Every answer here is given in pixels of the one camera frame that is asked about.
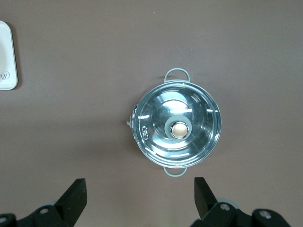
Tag glass pot lid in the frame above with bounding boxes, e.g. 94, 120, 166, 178
131, 82, 222, 167

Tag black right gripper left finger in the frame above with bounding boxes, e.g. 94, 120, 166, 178
0, 178, 88, 227

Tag brown table cover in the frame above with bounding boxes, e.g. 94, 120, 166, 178
0, 0, 303, 227

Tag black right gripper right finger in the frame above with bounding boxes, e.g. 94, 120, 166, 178
189, 177, 292, 227

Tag cream rabbit print tray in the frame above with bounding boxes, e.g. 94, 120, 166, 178
0, 20, 18, 91

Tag steel pot with glass lid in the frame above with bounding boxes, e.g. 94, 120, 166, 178
125, 68, 223, 178

